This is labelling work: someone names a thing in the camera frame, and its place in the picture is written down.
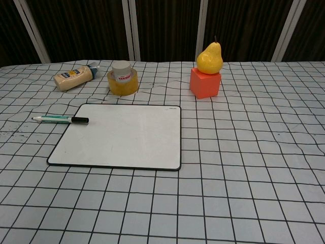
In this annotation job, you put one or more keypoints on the green whiteboard marker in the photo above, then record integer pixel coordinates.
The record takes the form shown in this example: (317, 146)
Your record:
(56, 119)

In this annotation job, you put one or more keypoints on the white dry-erase board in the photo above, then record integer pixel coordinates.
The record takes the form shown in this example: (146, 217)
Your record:
(122, 137)

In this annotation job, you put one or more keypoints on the yellowish clear tape roll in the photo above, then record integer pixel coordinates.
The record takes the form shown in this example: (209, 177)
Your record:
(122, 88)

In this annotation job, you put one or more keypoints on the orange cube block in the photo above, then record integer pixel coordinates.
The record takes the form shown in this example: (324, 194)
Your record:
(205, 85)

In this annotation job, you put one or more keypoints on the small white cylinder jar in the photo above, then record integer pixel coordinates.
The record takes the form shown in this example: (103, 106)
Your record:
(121, 69)

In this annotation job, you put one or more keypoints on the yellow pear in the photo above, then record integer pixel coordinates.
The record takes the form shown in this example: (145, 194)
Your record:
(209, 61)

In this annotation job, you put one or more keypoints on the white black-grid tablecloth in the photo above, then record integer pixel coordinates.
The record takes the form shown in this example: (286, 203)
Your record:
(228, 178)

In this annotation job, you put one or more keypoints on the mayonnaise squeeze bottle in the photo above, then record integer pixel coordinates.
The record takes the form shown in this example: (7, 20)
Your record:
(72, 77)

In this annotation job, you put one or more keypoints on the white screen frame post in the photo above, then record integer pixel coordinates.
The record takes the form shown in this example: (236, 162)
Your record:
(285, 33)
(201, 30)
(134, 50)
(33, 33)

